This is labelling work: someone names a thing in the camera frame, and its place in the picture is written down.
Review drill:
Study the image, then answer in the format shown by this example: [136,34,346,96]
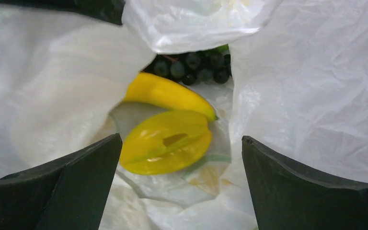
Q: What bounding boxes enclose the yellow fake star fruit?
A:
[119,110,212,175]

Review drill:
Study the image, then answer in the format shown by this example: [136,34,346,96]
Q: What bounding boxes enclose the dark fake grape bunch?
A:
[142,49,232,86]

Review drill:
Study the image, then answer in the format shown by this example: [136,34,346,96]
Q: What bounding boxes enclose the green fake fruit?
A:
[214,44,229,54]

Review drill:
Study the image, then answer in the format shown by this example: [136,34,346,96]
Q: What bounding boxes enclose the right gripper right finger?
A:
[242,136,368,230]

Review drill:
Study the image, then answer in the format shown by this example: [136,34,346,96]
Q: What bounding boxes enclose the yellow fake banana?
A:
[123,72,218,122]

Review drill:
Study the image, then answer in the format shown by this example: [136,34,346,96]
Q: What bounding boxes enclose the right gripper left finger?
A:
[0,134,122,230]

